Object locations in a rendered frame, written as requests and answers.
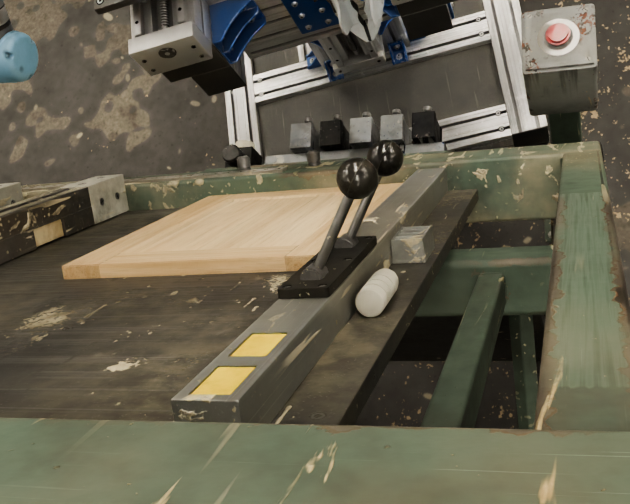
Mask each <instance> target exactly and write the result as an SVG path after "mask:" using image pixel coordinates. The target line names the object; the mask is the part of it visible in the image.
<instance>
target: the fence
mask: <svg viewBox="0 0 630 504"><path fill-rule="evenodd" d="M447 191H448V183H447V171H446V168H433V169H419V170H417V171H416V172H415V173H413V174H412V175H411V176H410V177H409V178H408V179H407V180H406V181H405V182H404V183H403V184H402V185H401V186H399V187H398V188H397V189H396V190H395V191H394V192H393V193H392V194H391V195H390V196H389V197H388V198H387V199H386V200H384V201H383V202H382V203H381V204H380V205H379V206H378V207H377V208H376V209H375V210H374V211H373V212H372V213H371V214H369V215H368V216H367V217H366V218H365V219H364V220H363V221H362V223H361V225H360V227H359V229H358V232H357V234H356V236H376V238H377V245H376V246H375V247H374V248H373V249H372V250H371V251H370V252H369V254H368V255H367V256H366V257H365V258H364V259H363V260H362V261H361V262H360V264H359V265H358V266H357V267H356V268H355V269H354V270H353V271H352V273H351V274H350V275H349V276H348V277H347V278H346V279H345V280H344V281H343V283H342V284H341V285H340V286H339V287H338V288H337V289H336V290H335V291H334V293H333V294H332V295H331V296H330V297H328V298H300V299H278V300H277V301H276V302H275V303H274V304H273V305H272V306H271V307H270V308H269V309H268V310H267V311H265V312H264V313H263V314H262V315H261V316H260V317H259V318H258V319H257V320H256V321H255V322H254V323H253V324H252V325H250V326H249V327H248V328H247V329H246V330H245V331H244V332H243V333H242V334H241V335H240V336H239V337H238V338H237V339H235V340H234V341H233V342H232V343H231V344H230V345H229V346H228V347H227V348H226V349H225V350H224V351H223V352H221V353H220V354H219V355H218V356H217V357H216V358H215V359H214V360H213V361H212V362H211V363H210V364H209V365H208V366H206V367H205V368H204V369H203V370H202V371H201V372H200V373H199V374H198V375H197V376H196V377H195V378H194V379H193V380H191V381H190V382H189V383H188V384H187V385H186V386H185V387H184V388H183V389H182V390H181V391H180V392H179V393H178V394H176V395H175V396H174V397H173V398H172V399H171V405H172V411H173V417H174V421H179V422H224V423H268V424H270V423H271V422H272V420H273V419H274V418H275V416H276V415H277V414H278V413H279V411H280V410H281V409H282V407H283V406H284V405H285V403H286V402H287V401H288V399H289V398H290V397H291V396H292V394H293V393H294V392H295V390H296V389H297V388H298V386H299V385H300V384H301V382H302V381H303V380H304V378H305V377H306V376H307V375H308V373H309V372H310V371H311V369H312V368H313V367H314V365H315V364H316V363H317V361H318V360H319V359H320V357H321V356H322V355H323V354H324V352H325V351H326V350H327V348H328V347H329V346H330V344H331V343H332V342H333V340H334V339H335V338H336V337H337V335H338V334H339V333H340V331H341V330H342V329H343V327H344V326H345V325H346V323H347V322H348V321H349V319H350V318H351V317H352V316H353V314H354V313H355V312H356V310H357V308H356V306H355V297H356V295H357V294H358V292H359V291H360V290H361V289H362V287H363V286H364V285H365V284H366V282H367V281H368V280H369V279H370V277H371V276H372V275H373V274H374V273H375V272H376V271H378V270H380V269H384V268H385V269H388V268H389V267H390V266H391V264H392V263H393V262H392V249H391V239H392V238H393V237H394V236H395V234H396V233H397V232H398V231H399V230H400V229H401V227H402V226H404V227H412V226H421V225H422V224H423V222H424V221H425V220H426V219H427V217H428V216H429V215H430V213H431V212H432V211H433V209H434V208H435V207H436V205H437V204H438V203H439V201H440V200H441V199H442V198H443V196H444V195H445V194H446V192H447ZM253 334H286V335H285V336H284V337H283V339H282V340H281V341H280V342H279V343H278V344H277V345H276V346H275V347H274V348H273V349H272V350H271V351H270V353H269V354H268V355H267V356H231V355H232V354H233V353H234V352H235V351H236V350H237V349H238V348H239V347H240V346H241V345H242V344H243V343H244V342H245V341H246V340H247V339H248V338H249V337H251V336H252V335H253ZM219 367H255V369H254V370H253V371H252V372H251V373H250V374H249V375H248V376H247V377H246V378H245V379H244V381H243V382H242V383H241V384H240V385H239V386H238V387H237V388H236V389H235V390H234V391H233V392H232V394H231V395H225V394H192V393H193V392H194V391H195V390H196V389H197V388H198V387H199V386H200V385H201V384H202V383H203V382H204V381H205V380H206V379H207V378H208V377H209V376H210V375H211V374H212V373H213V372H214V371H215V370H216V369H217V368H219Z"/></svg>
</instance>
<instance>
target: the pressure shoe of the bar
mask: <svg viewBox="0 0 630 504"><path fill-rule="evenodd" d="M33 231H34V236H35V241H36V246H37V247H38V246H40V245H43V244H45V243H48V242H50V241H52V240H55V239H57V238H60V237H62V236H64V233H63V228H62V223H61V219H59V220H57V221H54V222H51V223H49V224H46V225H44V226H41V227H38V228H36V229H33Z"/></svg>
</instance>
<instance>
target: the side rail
mask: <svg viewBox="0 0 630 504"><path fill-rule="evenodd" d="M534 429H536V430H581V431H626V432H630V304H629V298H628V293H627V288H626V282H625V277H624V271H623V266H622V260H621V255H620V249H619V244H618V238H617V233H616V228H615V222H614V217H613V211H612V206H611V200H610V195H609V189H608V184H607V178H606V173H605V167H604V162H603V157H602V152H601V151H586V152H573V153H564V154H563V160H562V169H561V179H560V188H559V197H558V207H557V216H556V225H555V234H554V244H553V253H552V262H551V272H550V281H549V290H548V299H547V309H546V318H545V327H544V337H543V346H542V355H541V365H540V374H539V383H538V392H537V402H536V411H535V420H534Z"/></svg>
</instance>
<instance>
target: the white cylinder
mask: <svg viewBox="0 0 630 504"><path fill-rule="evenodd" d="M398 284H399V280H398V277H397V275H396V273H395V272H393V271H392V270H390V269H385V268H384V269H380V270H378V271H376V272H375V273H374V274H373V275H372V276H371V277H370V279H369V280H368V281H367V282H366V284H365V285H364V286H363V287H362V289H361V290H360V291H359V292H358V294H357V295H356V297H355V306H356V308H357V310H358V311H359V312H360V313H361V314H362V315H364V316H366V317H376V316H378V315H380V314H381V313H382V312H383V310H384V309H385V307H386V306H387V304H388V303H389V301H390V300H391V298H392V297H393V295H394V294H395V292H396V291H397V289H398Z"/></svg>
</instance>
